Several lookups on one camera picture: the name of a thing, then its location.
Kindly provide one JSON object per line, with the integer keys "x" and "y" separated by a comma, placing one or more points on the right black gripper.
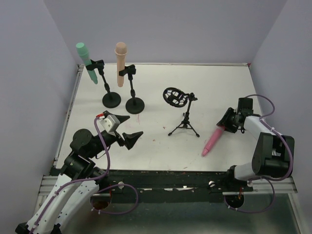
{"x": 226, "y": 120}

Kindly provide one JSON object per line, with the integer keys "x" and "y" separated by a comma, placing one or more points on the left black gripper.
{"x": 120, "y": 136}

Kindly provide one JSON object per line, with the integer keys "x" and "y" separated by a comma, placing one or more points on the pink toy microphone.
{"x": 213, "y": 140}

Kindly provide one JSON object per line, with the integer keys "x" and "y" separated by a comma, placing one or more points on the black round-base clip stand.
{"x": 110, "y": 99}

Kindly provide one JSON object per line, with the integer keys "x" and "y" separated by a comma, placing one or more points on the black tripod ring stand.
{"x": 177, "y": 98}

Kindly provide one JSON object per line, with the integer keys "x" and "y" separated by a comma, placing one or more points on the peach toy microphone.
{"x": 120, "y": 52}

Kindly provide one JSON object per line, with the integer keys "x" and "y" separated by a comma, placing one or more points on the green toy microphone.
{"x": 83, "y": 53}

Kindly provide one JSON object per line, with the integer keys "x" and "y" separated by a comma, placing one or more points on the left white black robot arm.
{"x": 85, "y": 169}

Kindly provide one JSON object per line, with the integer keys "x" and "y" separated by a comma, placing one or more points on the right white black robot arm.
{"x": 273, "y": 155}

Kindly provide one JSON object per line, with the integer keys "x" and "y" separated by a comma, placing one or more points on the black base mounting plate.
{"x": 169, "y": 186}

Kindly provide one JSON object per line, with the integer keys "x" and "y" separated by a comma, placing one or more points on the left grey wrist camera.
{"x": 110, "y": 123}

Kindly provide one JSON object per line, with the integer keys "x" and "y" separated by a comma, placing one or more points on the left aluminium rail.
{"x": 47, "y": 184}

